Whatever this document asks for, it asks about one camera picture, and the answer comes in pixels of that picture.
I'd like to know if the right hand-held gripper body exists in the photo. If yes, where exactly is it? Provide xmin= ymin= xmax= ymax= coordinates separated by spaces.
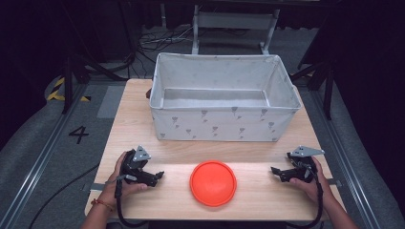
xmin=279 ymin=145 xmax=326 ymax=184

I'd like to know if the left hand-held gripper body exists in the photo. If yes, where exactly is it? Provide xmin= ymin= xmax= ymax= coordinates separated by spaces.
xmin=120 ymin=145 xmax=159 ymax=188

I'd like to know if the orange round plate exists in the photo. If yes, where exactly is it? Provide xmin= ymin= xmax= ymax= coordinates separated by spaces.
xmin=189 ymin=159 xmax=238 ymax=208

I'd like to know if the white fabric storage box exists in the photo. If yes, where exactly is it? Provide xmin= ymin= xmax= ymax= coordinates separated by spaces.
xmin=148 ymin=52 xmax=303 ymax=143

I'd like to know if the person's right hand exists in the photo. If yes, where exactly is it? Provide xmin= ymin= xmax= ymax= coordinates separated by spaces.
xmin=288 ymin=156 xmax=333 ymax=204

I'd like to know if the person's left hand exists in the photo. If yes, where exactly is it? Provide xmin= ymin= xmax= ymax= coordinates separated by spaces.
xmin=105 ymin=151 xmax=149 ymax=207

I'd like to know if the black tripod stand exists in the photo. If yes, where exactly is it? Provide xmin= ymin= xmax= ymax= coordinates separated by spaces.
xmin=289 ymin=12 xmax=338 ymax=121
xmin=60 ymin=0 xmax=138 ymax=115

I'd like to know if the yellow black hazard tape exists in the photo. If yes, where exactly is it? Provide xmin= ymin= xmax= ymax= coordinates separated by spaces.
xmin=46 ymin=77 xmax=92 ymax=103

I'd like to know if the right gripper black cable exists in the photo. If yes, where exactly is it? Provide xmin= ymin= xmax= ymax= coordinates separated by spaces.
xmin=286 ymin=161 xmax=325 ymax=229

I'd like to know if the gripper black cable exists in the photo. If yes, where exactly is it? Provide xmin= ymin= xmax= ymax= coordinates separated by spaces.
xmin=286 ymin=161 xmax=325 ymax=229
xmin=104 ymin=174 xmax=151 ymax=229

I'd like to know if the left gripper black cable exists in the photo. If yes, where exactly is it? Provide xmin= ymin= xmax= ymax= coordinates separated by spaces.
xmin=104 ymin=174 xmax=151 ymax=229

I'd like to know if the red string bracelet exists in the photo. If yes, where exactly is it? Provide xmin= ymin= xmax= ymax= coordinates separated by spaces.
xmin=90 ymin=198 xmax=115 ymax=213

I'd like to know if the black floor cable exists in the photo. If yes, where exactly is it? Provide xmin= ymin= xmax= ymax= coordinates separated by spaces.
xmin=28 ymin=162 xmax=101 ymax=229

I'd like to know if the bundle of floor cables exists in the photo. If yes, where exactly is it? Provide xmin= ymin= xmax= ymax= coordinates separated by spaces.
xmin=137 ymin=25 xmax=195 ymax=80

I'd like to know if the grey metal frame stand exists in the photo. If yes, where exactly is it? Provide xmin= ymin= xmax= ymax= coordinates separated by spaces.
xmin=190 ymin=4 xmax=281 ymax=55

